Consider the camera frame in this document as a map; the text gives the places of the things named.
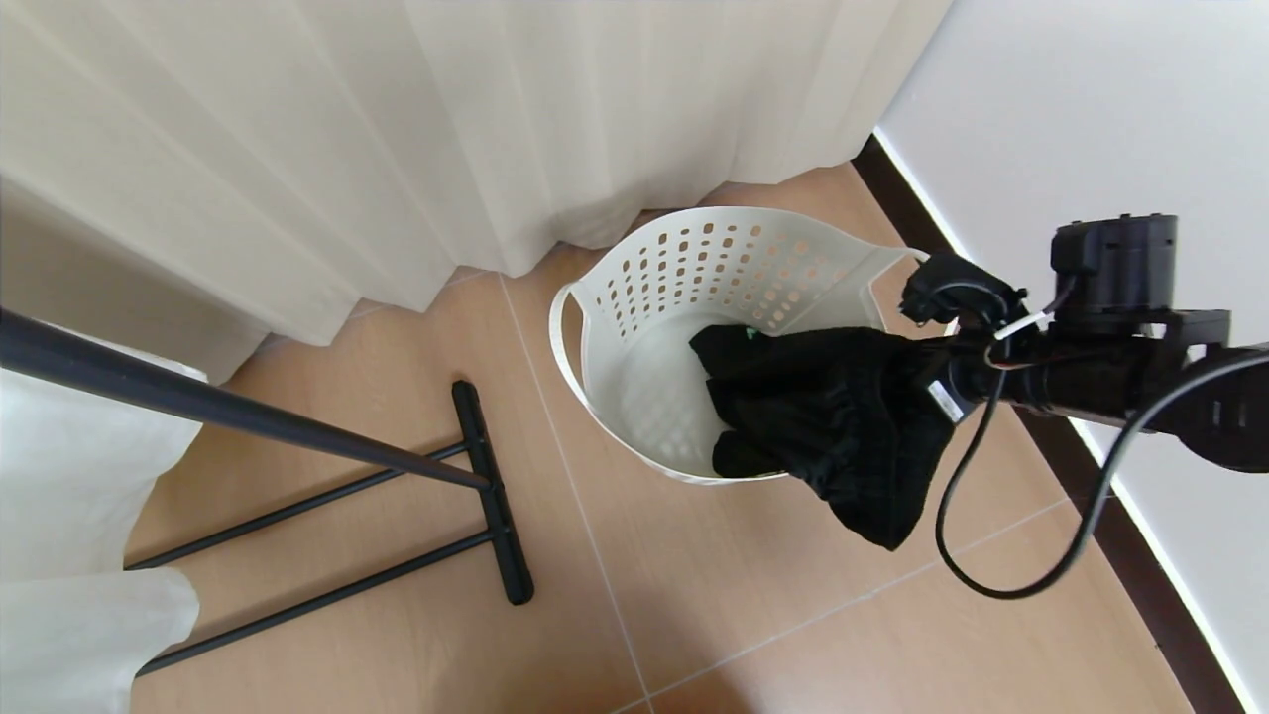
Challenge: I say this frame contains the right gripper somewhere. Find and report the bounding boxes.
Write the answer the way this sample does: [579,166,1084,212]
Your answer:
[930,340,1014,427]

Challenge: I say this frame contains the black garment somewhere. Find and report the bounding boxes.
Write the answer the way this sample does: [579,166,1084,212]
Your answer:
[689,324,959,552]

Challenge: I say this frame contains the white printed t-shirt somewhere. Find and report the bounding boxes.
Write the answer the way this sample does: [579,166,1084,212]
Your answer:
[0,335,210,714]

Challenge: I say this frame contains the white laundry basket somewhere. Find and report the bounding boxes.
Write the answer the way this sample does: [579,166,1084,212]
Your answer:
[548,206,935,487]

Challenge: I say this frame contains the black clothes rack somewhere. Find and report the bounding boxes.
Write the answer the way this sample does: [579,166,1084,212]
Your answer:
[0,308,535,679]

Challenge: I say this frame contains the beige curtain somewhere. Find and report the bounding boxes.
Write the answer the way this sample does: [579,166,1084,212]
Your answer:
[0,0,955,388]

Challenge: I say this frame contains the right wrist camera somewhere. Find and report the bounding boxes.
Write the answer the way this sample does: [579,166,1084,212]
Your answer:
[899,250,1029,335]

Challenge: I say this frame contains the black cable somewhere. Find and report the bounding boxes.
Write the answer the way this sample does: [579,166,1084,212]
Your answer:
[934,349,1269,602]

